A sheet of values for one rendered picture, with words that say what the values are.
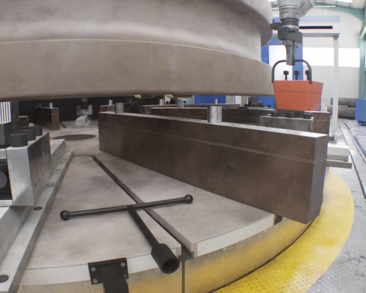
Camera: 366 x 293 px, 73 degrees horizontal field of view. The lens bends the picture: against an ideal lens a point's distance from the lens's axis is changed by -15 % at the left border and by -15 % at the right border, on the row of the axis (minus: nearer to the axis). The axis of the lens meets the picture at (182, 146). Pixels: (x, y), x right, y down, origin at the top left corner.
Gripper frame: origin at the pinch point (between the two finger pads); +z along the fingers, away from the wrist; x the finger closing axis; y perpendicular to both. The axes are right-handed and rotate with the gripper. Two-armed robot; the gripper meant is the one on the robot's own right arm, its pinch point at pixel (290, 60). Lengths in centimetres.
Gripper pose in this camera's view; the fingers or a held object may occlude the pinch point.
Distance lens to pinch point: 123.6
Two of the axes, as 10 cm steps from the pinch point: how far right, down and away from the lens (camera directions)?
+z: 0.0, 9.8, 1.8
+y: 6.2, 1.4, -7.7
